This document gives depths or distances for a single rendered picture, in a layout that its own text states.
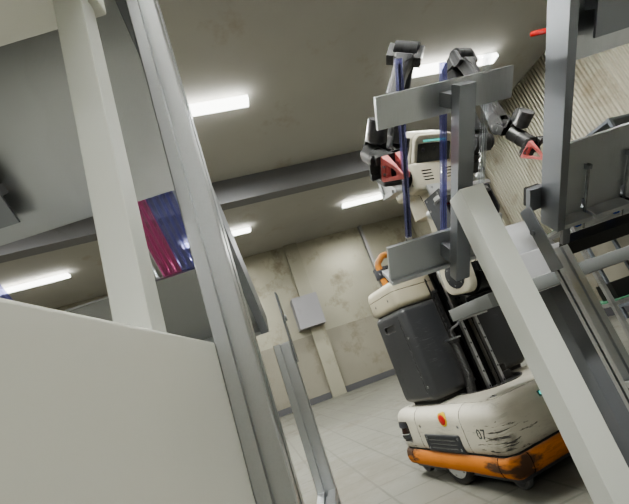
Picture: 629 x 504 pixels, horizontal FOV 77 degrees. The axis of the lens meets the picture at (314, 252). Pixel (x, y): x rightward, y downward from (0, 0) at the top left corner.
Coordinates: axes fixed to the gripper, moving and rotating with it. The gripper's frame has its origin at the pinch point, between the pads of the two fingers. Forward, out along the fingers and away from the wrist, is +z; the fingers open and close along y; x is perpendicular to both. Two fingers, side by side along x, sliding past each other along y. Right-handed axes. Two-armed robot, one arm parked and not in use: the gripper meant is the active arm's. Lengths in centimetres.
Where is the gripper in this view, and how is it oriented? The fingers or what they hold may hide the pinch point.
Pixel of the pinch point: (404, 174)
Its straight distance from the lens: 99.6
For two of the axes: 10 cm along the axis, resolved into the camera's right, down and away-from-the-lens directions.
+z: 3.1, 4.6, -8.3
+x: 1.6, 8.4, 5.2
